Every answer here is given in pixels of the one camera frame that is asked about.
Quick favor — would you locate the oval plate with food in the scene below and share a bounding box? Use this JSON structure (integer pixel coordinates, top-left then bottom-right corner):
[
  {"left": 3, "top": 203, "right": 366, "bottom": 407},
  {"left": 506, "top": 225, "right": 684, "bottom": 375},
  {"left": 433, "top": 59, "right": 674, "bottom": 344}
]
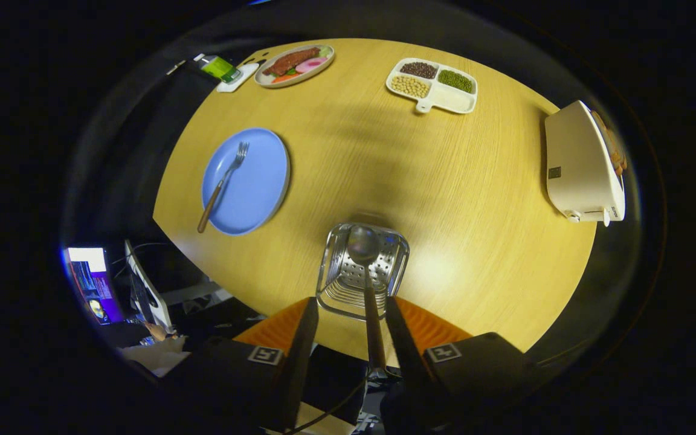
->
[{"left": 254, "top": 43, "right": 335, "bottom": 89}]

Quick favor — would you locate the metal wire basket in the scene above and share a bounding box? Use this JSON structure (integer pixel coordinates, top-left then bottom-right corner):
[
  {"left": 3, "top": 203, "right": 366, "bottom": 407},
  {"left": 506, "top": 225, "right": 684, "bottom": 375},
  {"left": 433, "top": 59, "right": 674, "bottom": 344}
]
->
[{"left": 315, "top": 221, "right": 410, "bottom": 321}]

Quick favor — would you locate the metal fork wooden handle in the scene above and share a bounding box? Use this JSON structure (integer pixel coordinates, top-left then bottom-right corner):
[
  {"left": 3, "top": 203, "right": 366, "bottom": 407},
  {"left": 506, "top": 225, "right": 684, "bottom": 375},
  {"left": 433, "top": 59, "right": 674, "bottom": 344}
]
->
[{"left": 196, "top": 141, "right": 250, "bottom": 234}]

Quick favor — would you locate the blue round plate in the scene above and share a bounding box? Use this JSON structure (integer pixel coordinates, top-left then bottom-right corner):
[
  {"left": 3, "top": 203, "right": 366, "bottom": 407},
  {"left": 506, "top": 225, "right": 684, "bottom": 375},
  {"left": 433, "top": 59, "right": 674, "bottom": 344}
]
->
[{"left": 201, "top": 127, "right": 291, "bottom": 236}]

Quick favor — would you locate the white laptop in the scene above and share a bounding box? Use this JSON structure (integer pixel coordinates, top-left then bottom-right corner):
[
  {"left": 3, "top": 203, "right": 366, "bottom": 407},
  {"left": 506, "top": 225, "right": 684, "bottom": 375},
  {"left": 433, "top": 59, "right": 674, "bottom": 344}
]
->
[{"left": 123, "top": 239, "right": 175, "bottom": 332}]

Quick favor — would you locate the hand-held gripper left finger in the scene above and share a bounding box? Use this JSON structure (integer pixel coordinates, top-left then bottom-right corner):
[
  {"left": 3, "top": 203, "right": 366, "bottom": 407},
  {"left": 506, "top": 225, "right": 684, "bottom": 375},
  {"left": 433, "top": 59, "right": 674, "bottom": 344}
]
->
[{"left": 161, "top": 296, "right": 320, "bottom": 433}]

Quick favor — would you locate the metal spoon wooden handle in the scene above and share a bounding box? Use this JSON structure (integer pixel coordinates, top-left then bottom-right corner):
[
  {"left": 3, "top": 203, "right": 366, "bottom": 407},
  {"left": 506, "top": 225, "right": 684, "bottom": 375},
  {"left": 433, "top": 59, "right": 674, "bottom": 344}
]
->
[{"left": 347, "top": 225, "right": 388, "bottom": 372}]

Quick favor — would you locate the white square coaster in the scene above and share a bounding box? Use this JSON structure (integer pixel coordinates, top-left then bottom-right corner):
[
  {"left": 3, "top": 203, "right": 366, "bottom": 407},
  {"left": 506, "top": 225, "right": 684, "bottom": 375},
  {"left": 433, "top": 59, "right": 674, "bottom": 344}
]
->
[{"left": 215, "top": 62, "right": 260, "bottom": 93}]

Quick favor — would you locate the clear bottle green label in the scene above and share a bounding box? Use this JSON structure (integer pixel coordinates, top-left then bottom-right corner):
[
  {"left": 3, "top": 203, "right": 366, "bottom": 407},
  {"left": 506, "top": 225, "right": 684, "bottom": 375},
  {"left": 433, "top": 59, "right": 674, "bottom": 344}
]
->
[{"left": 194, "top": 53, "right": 243, "bottom": 84}]

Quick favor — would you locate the computer monitor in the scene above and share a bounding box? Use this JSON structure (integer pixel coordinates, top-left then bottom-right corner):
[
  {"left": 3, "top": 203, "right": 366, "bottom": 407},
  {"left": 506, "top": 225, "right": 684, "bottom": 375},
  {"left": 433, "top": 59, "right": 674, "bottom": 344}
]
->
[{"left": 63, "top": 246, "right": 124, "bottom": 325}]

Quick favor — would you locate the white desk frame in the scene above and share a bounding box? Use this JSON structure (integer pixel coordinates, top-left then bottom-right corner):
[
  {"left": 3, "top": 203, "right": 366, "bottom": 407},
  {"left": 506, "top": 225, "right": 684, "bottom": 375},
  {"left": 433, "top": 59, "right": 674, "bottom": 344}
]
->
[{"left": 161, "top": 278, "right": 234, "bottom": 309}]

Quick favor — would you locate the black cable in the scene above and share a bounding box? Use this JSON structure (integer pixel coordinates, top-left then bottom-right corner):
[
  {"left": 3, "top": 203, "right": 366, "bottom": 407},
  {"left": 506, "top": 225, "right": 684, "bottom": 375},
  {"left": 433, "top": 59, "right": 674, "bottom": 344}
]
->
[{"left": 282, "top": 378, "right": 368, "bottom": 435}]

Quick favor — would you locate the white divided tray with beans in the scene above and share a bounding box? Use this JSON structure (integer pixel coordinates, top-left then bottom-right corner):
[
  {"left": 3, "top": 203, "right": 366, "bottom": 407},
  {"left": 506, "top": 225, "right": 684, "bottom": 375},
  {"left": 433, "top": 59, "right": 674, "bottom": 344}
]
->
[{"left": 385, "top": 57, "right": 479, "bottom": 115}]

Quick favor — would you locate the toast slice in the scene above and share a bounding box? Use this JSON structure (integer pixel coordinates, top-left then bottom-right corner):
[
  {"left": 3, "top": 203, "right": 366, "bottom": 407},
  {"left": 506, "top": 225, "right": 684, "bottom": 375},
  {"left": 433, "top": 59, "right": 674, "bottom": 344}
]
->
[{"left": 591, "top": 110, "right": 628, "bottom": 177}]

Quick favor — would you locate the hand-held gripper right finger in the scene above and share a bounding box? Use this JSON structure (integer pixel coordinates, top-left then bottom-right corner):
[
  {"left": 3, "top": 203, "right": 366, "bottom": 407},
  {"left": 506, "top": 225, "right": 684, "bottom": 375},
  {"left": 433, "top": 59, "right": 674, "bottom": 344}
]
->
[{"left": 384, "top": 295, "right": 536, "bottom": 425}]

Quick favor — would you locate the person's white shirt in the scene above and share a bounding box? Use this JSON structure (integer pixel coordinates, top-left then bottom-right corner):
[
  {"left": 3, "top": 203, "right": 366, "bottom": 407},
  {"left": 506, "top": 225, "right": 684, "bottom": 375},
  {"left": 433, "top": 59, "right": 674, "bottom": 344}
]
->
[{"left": 120, "top": 335, "right": 192, "bottom": 378}]

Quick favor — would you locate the white toaster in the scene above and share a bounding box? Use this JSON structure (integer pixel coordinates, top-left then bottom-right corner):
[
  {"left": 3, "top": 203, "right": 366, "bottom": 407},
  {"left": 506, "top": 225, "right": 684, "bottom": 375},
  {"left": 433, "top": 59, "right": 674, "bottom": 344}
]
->
[{"left": 544, "top": 100, "right": 627, "bottom": 227}]

